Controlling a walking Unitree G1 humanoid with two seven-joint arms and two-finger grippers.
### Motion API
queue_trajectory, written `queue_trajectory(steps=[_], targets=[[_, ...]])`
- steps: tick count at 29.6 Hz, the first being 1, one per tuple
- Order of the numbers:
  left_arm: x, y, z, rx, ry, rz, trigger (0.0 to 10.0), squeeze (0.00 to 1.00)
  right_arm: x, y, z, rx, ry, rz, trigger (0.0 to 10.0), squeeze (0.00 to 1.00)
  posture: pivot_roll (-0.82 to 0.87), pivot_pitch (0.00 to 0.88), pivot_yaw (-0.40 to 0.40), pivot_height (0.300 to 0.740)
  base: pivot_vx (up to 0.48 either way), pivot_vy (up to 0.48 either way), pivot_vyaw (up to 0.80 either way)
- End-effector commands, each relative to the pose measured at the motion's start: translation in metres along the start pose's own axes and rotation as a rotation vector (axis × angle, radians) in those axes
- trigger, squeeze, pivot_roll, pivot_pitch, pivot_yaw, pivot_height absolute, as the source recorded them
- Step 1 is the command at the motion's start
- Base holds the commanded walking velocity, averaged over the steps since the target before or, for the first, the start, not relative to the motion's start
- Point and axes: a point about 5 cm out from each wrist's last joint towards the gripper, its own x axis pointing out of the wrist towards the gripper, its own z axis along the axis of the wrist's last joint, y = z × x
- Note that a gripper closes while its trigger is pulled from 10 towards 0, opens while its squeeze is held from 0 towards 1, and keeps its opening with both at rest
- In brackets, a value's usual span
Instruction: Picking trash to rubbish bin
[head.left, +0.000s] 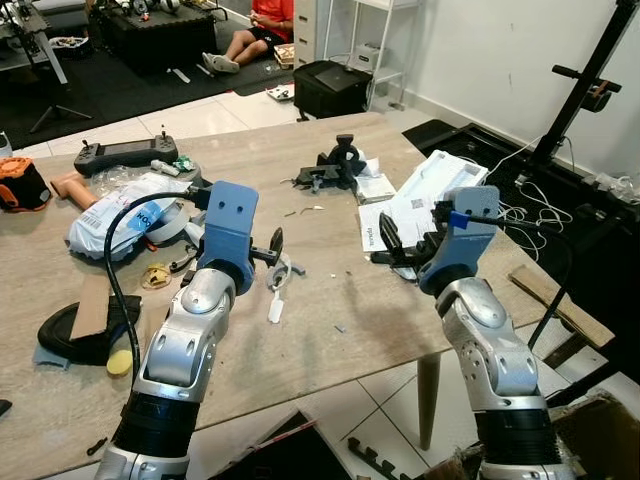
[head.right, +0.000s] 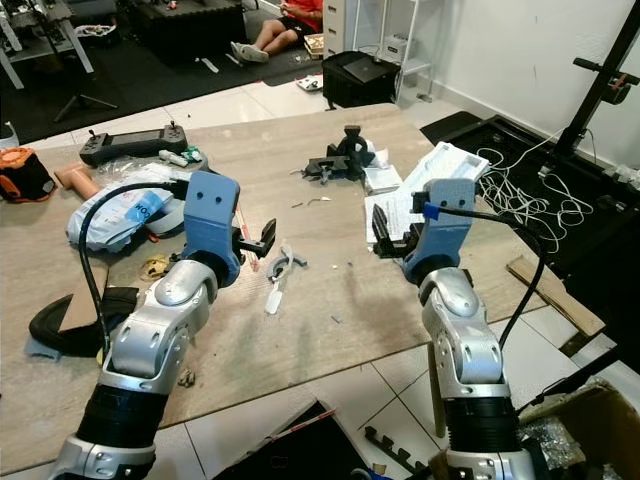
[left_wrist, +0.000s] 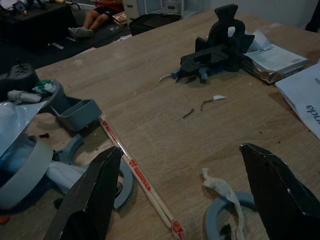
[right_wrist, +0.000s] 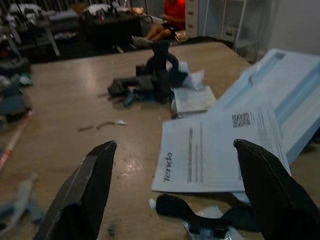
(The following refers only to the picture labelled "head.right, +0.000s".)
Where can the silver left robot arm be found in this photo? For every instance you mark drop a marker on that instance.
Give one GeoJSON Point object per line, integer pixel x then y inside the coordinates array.
{"type": "Point", "coordinates": [155, 325]}

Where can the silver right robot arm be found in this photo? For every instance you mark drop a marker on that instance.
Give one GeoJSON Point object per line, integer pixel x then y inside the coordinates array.
{"type": "Point", "coordinates": [465, 345]}

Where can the small white paper booklet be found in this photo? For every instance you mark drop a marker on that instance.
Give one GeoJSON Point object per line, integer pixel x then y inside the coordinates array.
{"type": "Point", "coordinates": [382, 175]}

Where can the white tag with clip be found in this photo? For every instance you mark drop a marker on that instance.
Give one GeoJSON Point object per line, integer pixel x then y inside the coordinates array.
{"type": "Point", "coordinates": [275, 295]}

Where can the white mailer parcel bag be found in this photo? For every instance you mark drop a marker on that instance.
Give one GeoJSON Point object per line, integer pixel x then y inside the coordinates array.
{"type": "Point", "coordinates": [420, 180]}

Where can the black spare gripper device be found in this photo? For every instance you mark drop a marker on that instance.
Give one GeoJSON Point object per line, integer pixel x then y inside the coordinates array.
{"type": "Point", "coordinates": [342, 155]}

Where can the crumpled yellow tape scrap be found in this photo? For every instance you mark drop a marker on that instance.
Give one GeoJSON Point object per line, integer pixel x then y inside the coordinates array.
{"type": "Point", "coordinates": [154, 268]}

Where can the small white green wrapper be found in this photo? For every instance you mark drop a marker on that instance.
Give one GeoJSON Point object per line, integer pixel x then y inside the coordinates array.
{"type": "Point", "coordinates": [178, 158]}

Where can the white plastic bag blue print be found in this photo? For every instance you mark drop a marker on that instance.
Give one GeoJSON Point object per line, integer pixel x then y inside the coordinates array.
{"type": "Point", "coordinates": [115, 215]}

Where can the wooden table leg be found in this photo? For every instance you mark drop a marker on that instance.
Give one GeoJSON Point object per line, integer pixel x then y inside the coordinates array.
{"type": "Point", "coordinates": [435, 390]}

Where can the black handheld remote controller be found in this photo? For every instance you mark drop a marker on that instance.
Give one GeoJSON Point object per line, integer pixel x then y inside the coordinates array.
{"type": "Point", "coordinates": [132, 144]}

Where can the small black equipment case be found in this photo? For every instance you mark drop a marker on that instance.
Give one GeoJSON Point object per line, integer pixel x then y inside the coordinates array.
{"type": "Point", "coordinates": [360, 78]}

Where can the wooden plank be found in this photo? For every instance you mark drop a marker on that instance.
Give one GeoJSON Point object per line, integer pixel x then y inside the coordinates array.
{"type": "Point", "coordinates": [555, 292]}

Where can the yellow sponge piece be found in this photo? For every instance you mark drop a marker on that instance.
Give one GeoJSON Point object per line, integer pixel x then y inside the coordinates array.
{"type": "Point", "coordinates": [103, 354]}

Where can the white metal shelf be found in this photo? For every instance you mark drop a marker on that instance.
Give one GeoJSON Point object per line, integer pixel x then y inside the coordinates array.
{"type": "Point", "coordinates": [410, 45]}

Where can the black floor mat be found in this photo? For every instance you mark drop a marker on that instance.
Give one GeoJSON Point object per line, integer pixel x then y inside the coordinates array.
{"type": "Point", "coordinates": [600, 250]}

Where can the black toothed strip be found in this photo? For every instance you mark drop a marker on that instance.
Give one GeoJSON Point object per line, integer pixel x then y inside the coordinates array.
{"type": "Point", "coordinates": [398, 450]}

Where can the black open box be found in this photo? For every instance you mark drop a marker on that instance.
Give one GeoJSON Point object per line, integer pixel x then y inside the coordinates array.
{"type": "Point", "coordinates": [290, 445]}

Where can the seated person red shirt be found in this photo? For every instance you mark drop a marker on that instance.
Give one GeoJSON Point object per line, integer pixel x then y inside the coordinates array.
{"type": "Point", "coordinates": [280, 30]}

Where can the black curved foam base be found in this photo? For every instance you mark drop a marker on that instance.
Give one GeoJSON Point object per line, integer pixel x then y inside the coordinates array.
{"type": "Point", "coordinates": [50, 330]}

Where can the large black equipment case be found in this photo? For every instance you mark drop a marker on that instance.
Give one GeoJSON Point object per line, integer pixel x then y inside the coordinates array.
{"type": "Point", "coordinates": [185, 30]}

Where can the orange and black pouch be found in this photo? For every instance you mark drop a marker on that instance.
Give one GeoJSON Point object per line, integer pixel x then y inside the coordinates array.
{"type": "Point", "coordinates": [25, 175]}

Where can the black tripod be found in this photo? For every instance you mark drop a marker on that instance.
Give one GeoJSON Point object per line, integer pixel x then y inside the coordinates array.
{"type": "Point", "coordinates": [75, 60]}

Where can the black slanted stand pole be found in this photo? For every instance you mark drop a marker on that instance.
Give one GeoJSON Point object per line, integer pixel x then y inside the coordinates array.
{"type": "Point", "coordinates": [605, 75]}

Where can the brown cardboard box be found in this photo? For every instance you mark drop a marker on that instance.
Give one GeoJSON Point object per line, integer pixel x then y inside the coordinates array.
{"type": "Point", "coordinates": [595, 430]}

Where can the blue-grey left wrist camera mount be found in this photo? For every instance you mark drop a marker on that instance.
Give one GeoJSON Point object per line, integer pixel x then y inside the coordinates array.
{"type": "Point", "coordinates": [212, 215]}

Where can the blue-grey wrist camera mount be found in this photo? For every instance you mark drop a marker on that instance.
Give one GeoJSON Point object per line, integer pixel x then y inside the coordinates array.
{"type": "Point", "coordinates": [445, 225]}
{"type": "Point", "coordinates": [212, 215]}

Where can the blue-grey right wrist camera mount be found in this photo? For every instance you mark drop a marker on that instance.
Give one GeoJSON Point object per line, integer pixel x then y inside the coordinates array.
{"type": "Point", "coordinates": [445, 225]}

